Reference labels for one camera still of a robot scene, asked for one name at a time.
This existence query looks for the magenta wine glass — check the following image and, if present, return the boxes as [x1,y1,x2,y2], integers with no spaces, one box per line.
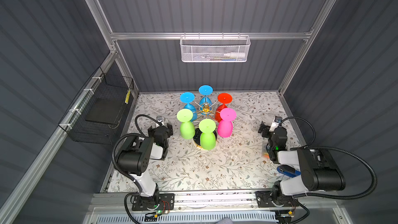
[217,108,236,138]

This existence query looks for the white wire mesh basket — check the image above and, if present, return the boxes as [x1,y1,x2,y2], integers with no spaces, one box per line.
[179,35,251,63]

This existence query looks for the red wine glass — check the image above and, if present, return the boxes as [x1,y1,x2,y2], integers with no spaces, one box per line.
[215,93,233,122]

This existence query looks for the black wire basket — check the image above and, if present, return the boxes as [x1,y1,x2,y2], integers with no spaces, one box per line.
[59,69,134,145]

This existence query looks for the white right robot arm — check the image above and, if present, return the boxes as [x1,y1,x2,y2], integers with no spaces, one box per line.
[258,117,346,206]

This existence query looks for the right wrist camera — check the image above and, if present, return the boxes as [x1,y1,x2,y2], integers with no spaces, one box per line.
[269,116,283,132]

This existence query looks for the white tube in basket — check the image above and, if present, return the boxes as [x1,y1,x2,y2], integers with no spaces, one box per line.
[223,52,246,59]

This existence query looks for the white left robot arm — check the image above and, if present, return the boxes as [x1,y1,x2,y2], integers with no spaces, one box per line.
[112,124,173,209]

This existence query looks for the pack of coloured markers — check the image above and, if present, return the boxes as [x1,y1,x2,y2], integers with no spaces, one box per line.
[262,152,269,159]

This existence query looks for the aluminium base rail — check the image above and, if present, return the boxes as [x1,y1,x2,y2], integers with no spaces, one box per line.
[90,189,343,224]

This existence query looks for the blue wine glass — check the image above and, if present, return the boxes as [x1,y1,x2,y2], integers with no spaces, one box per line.
[199,85,213,108]
[180,92,197,122]

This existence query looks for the gold wine glass rack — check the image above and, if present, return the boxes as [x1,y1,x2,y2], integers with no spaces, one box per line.
[193,103,217,149]

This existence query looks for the floral table mat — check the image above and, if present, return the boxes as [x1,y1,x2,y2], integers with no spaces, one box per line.
[107,91,307,193]

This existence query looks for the blue stapler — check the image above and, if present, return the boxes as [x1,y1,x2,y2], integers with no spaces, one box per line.
[277,164,301,178]

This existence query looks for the green wine glass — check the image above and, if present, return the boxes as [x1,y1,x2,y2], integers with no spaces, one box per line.
[199,119,216,150]
[177,109,195,140]

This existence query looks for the left blue wine glass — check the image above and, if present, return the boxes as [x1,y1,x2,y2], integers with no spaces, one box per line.
[180,92,197,122]

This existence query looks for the back blue wine glass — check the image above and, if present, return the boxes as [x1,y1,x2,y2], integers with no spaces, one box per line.
[199,85,213,108]

